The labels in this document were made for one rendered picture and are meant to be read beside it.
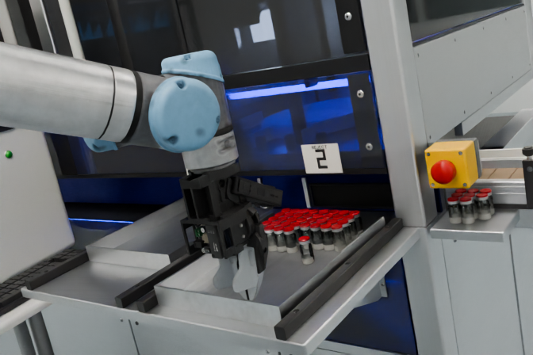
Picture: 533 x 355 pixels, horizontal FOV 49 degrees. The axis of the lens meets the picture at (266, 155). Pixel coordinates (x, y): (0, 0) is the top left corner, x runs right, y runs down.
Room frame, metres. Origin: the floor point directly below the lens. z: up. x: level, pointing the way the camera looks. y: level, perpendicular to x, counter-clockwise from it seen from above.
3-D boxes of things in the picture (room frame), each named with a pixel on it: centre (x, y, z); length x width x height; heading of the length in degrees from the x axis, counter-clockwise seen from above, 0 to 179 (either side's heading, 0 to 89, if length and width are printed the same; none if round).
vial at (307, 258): (0.95, -0.03, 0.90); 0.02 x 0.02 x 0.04
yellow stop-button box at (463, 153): (0.98, -0.32, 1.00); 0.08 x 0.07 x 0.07; 142
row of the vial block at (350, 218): (1.06, -0.06, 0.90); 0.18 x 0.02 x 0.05; 51
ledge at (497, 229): (1.01, -0.36, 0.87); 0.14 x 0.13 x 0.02; 142
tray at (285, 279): (0.96, 0.02, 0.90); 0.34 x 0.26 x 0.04; 141
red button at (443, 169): (0.95, -0.29, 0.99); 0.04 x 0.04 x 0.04; 52
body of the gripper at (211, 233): (0.77, 0.08, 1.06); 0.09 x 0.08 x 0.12; 142
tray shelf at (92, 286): (1.10, 0.13, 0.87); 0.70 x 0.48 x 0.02; 52
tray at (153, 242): (1.26, 0.22, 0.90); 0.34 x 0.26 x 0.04; 142
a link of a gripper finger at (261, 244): (0.78, 0.05, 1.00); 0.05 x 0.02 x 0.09; 52
